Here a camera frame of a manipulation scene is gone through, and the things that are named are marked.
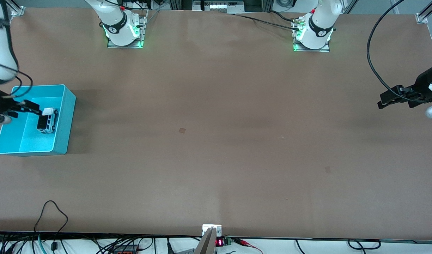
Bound black looped cable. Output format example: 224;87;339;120
33;200;69;252

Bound lit electronics box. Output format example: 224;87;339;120
192;0;245;14

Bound black coiled cable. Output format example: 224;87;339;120
295;239;381;254

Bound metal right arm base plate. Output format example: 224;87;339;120
107;10;148;49

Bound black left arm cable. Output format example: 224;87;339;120
367;0;432;103

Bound cyan plastic bin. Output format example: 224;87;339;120
0;84;77;156

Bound thin black table cable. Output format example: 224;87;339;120
269;10;301;22

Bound grey metal bar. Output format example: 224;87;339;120
194;228;217;254

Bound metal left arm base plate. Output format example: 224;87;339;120
292;18;331;53

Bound white metal bracket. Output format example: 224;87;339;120
202;224;223;237

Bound red clip leads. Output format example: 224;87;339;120
233;238;264;254

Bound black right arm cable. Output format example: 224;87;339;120
4;71;34;99

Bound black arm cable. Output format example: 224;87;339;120
367;0;432;103
4;71;34;99

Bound white jeep toy black roof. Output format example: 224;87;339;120
37;108;59;134

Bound thick black table cable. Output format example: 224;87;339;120
233;13;301;31

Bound teal cable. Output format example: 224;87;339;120
37;234;48;254

